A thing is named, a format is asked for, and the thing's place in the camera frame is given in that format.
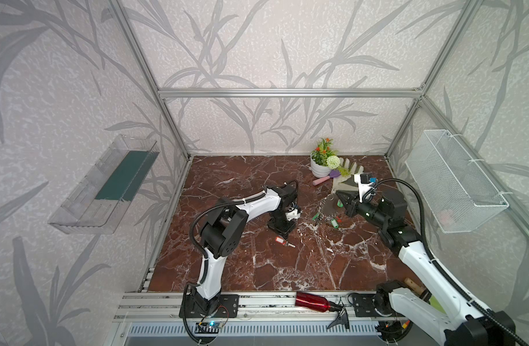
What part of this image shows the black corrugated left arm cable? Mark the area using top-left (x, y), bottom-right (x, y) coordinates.
top-left (181, 179), bottom-right (300, 304)

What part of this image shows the white flower pot with plant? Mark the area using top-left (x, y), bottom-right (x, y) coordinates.
top-left (311, 138), bottom-right (340, 178)

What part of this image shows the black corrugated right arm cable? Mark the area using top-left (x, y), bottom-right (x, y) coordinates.
top-left (363, 178), bottom-right (529, 346)

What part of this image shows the green garden trowel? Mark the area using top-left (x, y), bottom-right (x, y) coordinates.
top-left (404, 278), bottom-right (446, 314)

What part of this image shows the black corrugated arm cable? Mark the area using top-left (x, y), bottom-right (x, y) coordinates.
top-left (181, 179), bottom-right (300, 304)
top-left (363, 178), bottom-right (529, 346)

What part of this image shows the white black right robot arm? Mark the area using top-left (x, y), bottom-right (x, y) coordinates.
top-left (336, 190), bottom-right (516, 345)

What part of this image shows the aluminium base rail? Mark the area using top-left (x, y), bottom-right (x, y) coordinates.
top-left (113, 291), bottom-right (406, 337)

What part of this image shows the red spray bottle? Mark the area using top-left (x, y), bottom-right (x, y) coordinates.
top-left (295, 291), bottom-right (343, 313)

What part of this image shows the clear plastic wall shelf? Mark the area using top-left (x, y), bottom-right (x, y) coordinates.
top-left (48, 135), bottom-right (160, 234)

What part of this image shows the white wire mesh basket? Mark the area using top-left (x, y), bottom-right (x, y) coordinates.
top-left (406, 130), bottom-right (509, 234)

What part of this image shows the beige grey garden glove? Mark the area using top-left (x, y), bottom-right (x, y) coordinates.
top-left (331, 158), bottom-right (364, 193)

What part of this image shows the red tag key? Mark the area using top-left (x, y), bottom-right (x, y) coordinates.
top-left (275, 236), bottom-right (296, 248)

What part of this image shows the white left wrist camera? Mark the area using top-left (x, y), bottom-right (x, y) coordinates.
top-left (286, 208), bottom-right (301, 221)

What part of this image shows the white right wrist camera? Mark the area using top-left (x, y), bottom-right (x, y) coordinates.
top-left (354, 173), bottom-right (378, 203)

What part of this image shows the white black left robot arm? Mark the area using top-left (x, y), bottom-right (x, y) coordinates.
top-left (190, 180), bottom-right (301, 308)

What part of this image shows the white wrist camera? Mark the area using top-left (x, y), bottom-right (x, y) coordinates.
top-left (286, 208), bottom-right (301, 221)
top-left (354, 173), bottom-right (378, 203)

